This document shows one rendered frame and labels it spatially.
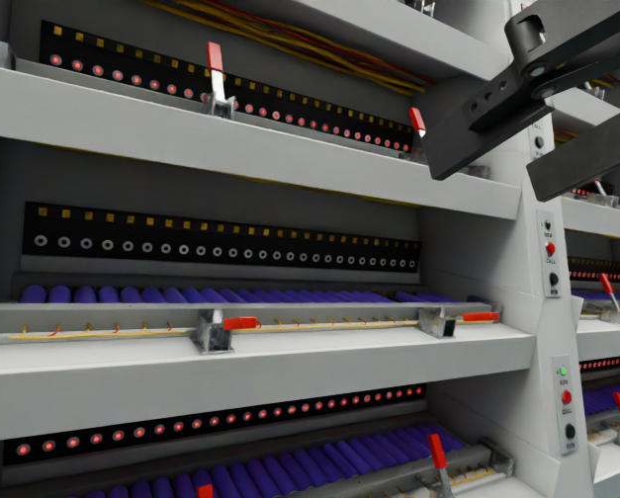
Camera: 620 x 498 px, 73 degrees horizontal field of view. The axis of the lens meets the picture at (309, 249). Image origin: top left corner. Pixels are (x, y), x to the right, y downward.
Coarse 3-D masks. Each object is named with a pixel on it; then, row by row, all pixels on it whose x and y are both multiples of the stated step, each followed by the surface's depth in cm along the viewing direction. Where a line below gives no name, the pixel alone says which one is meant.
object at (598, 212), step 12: (576, 192) 99; (588, 192) 102; (600, 192) 74; (612, 192) 107; (564, 204) 63; (576, 204) 65; (588, 204) 66; (600, 204) 73; (612, 204) 73; (564, 216) 64; (576, 216) 65; (588, 216) 67; (600, 216) 69; (612, 216) 71; (564, 228) 86; (576, 228) 66; (588, 228) 68; (600, 228) 69; (612, 228) 71
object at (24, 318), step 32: (0, 320) 30; (32, 320) 31; (64, 320) 32; (96, 320) 33; (128, 320) 34; (160, 320) 36; (192, 320) 37; (256, 320) 40; (288, 320) 42; (320, 320) 44; (352, 320) 46; (384, 320) 48
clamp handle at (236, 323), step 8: (216, 312) 34; (216, 320) 34; (224, 320) 31; (232, 320) 30; (240, 320) 28; (248, 320) 29; (224, 328) 31; (232, 328) 30; (240, 328) 28; (248, 328) 29
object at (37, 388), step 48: (432, 288) 70; (480, 288) 62; (240, 336) 38; (288, 336) 40; (336, 336) 42; (384, 336) 45; (480, 336) 50; (528, 336) 54; (0, 384) 26; (48, 384) 27; (96, 384) 29; (144, 384) 30; (192, 384) 32; (240, 384) 34; (288, 384) 36; (336, 384) 39; (384, 384) 42; (0, 432) 26; (48, 432) 28
